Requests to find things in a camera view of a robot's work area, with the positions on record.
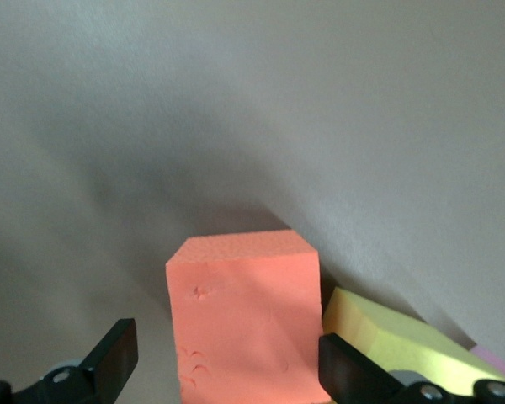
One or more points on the orange foam cube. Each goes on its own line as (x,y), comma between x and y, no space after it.
(244,315)

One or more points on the yellow foam cube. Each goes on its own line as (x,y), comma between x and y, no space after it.
(404,345)

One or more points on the paper table cover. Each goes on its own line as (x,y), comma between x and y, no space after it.
(278,105)

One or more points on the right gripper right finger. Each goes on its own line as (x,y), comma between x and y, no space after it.
(345,374)

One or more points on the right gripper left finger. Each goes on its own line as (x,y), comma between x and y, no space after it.
(109,362)

